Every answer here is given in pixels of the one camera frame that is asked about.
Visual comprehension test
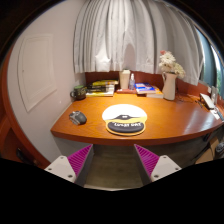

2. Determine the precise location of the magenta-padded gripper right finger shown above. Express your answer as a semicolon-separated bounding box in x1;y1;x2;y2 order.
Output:
133;143;183;186

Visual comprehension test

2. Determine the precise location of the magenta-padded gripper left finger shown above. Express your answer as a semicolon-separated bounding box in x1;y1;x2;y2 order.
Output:
44;143;95;188

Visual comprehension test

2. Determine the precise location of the dark grey computer mouse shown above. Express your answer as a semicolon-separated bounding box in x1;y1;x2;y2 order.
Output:
68;110;88;126

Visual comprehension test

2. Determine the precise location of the white yellow black mouse pad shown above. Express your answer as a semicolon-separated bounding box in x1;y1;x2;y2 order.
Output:
101;103;148;137

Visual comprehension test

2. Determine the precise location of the orange-covered book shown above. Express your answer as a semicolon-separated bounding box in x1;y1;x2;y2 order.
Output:
145;86;165;99

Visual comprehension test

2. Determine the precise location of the dark mug with green inside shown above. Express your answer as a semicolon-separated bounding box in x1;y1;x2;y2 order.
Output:
69;85;88;101

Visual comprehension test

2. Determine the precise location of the white flat device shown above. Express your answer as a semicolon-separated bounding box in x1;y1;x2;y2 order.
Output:
199;92;216;110

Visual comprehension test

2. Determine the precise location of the white jug vase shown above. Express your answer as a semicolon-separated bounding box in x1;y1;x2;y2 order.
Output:
161;71;178;101

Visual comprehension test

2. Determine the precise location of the blue book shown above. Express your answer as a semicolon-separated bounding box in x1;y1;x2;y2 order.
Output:
135;82;157;94

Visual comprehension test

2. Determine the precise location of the red book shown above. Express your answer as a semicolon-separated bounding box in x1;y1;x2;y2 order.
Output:
116;88;138;95

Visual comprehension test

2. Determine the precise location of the dark book with yellow lettering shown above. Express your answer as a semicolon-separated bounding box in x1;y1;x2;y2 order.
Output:
86;87;116;94

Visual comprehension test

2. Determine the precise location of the thin dark book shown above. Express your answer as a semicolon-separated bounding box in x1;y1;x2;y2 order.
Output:
86;84;116;90

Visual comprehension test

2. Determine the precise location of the clear spray bottle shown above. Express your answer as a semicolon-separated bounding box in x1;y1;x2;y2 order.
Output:
128;73;136;91

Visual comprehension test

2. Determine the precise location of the yellow and black book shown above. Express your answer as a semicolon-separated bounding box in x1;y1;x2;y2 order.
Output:
92;79;120;87

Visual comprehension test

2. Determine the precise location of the white flower bunch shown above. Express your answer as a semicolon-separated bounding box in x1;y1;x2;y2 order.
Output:
158;50;186;80

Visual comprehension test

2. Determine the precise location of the white curtain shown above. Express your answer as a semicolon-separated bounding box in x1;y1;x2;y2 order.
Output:
73;0;205;87

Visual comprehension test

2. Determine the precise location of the thin black cable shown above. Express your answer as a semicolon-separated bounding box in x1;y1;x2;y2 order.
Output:
175;93;202;104

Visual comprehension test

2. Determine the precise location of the white wall panel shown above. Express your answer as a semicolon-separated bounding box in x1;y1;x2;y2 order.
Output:
17;33;58;113

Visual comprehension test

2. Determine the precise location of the window with dark frame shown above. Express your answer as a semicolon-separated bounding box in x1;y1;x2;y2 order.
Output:
196;29;224;98

